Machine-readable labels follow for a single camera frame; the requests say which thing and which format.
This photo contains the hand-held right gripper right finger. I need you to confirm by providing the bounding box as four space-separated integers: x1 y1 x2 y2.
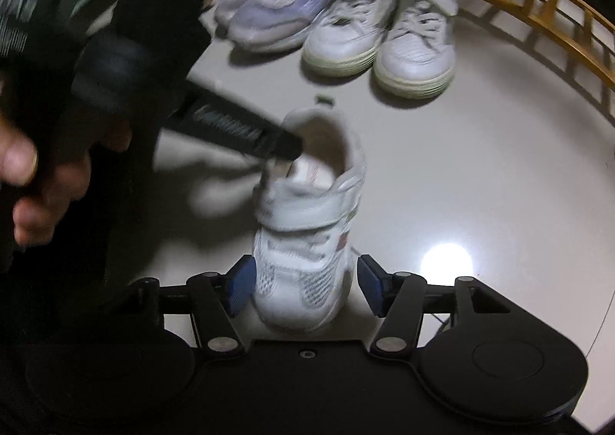
356 253 517 354

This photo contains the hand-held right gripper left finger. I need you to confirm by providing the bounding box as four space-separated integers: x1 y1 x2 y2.
118 255 258 354

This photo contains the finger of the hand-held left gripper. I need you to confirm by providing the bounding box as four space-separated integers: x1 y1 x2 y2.
158 80 304 161

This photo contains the white beige velcro sneaker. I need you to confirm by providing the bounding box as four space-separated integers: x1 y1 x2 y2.
252 108 368 332

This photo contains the white sneaker green lining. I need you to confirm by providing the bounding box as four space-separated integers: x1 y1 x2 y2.
302 0 402 77
374 0 457 100

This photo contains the person's left hand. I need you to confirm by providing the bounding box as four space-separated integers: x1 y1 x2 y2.
0 80 134 247

